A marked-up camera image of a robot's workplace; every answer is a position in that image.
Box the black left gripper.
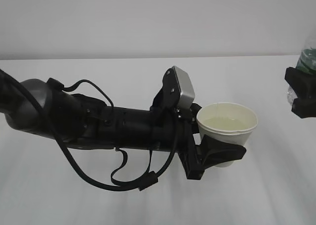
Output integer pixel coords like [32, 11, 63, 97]
[150, 103, 247, 181]

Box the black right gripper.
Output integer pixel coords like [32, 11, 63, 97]
[284, 67, 316, 118]

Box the clear water bottle green label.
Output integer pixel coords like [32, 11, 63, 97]
[288, 30, 316, 105]

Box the white paper cup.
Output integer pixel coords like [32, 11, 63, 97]
[196, 102, 259, 168]

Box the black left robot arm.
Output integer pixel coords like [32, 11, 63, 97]
[0, 66, 246, 180]

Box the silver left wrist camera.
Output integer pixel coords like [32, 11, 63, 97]
[162, 66, 195, 109]

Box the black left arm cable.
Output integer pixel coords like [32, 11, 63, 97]
[0, 71, 183, 191]

